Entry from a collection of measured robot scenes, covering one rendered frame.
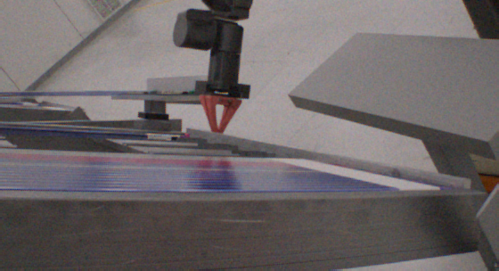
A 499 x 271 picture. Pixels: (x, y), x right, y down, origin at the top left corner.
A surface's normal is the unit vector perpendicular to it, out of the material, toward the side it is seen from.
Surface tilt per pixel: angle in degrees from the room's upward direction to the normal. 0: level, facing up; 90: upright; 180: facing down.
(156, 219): 90
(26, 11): 89
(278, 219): 90
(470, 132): 0
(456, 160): 90
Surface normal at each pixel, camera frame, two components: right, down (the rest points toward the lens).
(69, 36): 0.51, 0.09
